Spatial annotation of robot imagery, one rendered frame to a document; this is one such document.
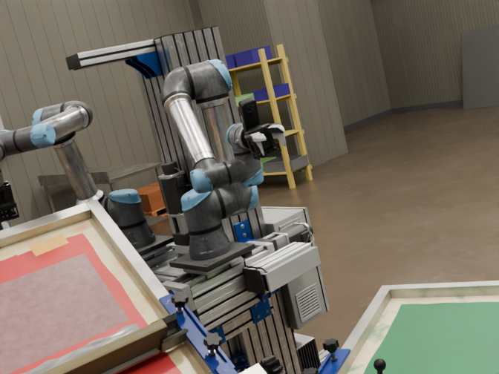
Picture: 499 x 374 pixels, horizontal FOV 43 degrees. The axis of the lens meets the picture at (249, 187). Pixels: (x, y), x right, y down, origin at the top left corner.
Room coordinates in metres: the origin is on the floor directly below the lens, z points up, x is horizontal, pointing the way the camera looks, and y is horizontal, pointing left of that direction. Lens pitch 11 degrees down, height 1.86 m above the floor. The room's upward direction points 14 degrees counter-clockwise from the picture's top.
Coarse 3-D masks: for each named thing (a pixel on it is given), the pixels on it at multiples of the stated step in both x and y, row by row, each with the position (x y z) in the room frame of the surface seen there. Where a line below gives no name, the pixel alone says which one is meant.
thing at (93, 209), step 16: (80, 208) 1.98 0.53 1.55; (96, 208) 1.98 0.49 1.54; (32, 224) 1.90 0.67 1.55; (48, 224) 1.91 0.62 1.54; (64, 224) 1.94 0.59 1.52; (112, 224) 1.92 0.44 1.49; (0, 240) 1.84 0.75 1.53; (16, 240) 1.87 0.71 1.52; (112, 240) 1.87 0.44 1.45; (128, 256) 1.80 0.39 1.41; (144, 272) 1.74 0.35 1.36; (144, 288) 1.73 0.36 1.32; (160, 288) 1.69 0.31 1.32; (160, 304) 1.64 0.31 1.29; (192, 352) 1.53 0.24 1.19; (208, 368) 1.47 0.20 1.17
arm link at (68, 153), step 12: (48, 108) 2.41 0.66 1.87; (60, 108) 2.39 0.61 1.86; (36, 120) 2.40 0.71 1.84; (72, 132) 2.42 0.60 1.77; (60, 144) 2.41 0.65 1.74; (72, 144) 2.45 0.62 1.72; (60, 156) 2.45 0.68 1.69; (72, 156) 2.45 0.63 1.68; (72, 168) 2.46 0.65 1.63; (84, 168) 2.49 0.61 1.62; (72, 180) 2.48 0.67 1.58; (84, 180) 2.49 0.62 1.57; (84, 192) 2.49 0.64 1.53; (96, 192) 2.53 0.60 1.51
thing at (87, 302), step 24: (72, 240) 1.89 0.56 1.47; (24, 264) 1.79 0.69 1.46; (48, 264) 1.80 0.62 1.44; (72, 264) 1.80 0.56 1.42; (96, 264) 1.81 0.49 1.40; (48, 288) 1.72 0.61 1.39; (72, 288) 1.72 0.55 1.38; (96, 288) 1.73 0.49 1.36; (120, 288) 1.73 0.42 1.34; (72, 312) 1.64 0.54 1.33; (96, 312) 1.65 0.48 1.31; (120, 312) 1.65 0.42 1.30; (72, 336) 1.57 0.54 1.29; (96, 336) 1.58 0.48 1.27; (168, 360) 1.52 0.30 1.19
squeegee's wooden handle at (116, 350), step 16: (160, 320) 1.51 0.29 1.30; (128, 336) 1.46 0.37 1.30; (144, 336) 1.46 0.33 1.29; (160, 336) 1.49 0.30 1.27; (96, 352) 1.41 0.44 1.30; (112, 352) 1.42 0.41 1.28; (128, 352) 1.45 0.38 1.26; (144, 352) 1.49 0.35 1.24; (64, 368) 1.37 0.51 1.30; (80, 368) 1.38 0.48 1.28; (96, 368) 1.41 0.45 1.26
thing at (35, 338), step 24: (0, 264) 1.79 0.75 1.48; (0, 288) 1.71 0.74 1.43; (24, 288) 1.71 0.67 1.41; (0, 312) 1.63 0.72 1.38; (24, 312) 1.64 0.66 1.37; (48, 312) 1.64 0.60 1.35; (0, 336) 1.56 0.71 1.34; (24, 336) 1.57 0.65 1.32; (48, 336) 1.57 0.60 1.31; (0, 360) 1.50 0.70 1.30; (24, 360) 1.50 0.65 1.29
